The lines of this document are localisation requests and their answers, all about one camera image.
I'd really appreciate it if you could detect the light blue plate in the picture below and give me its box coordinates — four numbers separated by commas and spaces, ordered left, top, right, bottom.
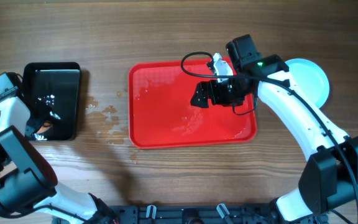
285, 58, 330, 108

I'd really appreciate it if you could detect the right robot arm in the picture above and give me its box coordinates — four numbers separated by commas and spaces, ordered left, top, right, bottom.
190, 55, 358, 223

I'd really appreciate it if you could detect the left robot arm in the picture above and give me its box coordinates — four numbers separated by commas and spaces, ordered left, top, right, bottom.
0, 93, 119, 223

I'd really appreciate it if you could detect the red plastic tray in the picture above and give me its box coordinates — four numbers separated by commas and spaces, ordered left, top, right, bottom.
128, 60, 257, 149

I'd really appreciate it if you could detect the black water basin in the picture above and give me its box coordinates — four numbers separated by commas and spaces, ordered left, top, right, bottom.
22, 62, 81, 141

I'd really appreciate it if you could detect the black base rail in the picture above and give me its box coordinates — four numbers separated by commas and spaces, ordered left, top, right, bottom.
112, 203, 279, 224

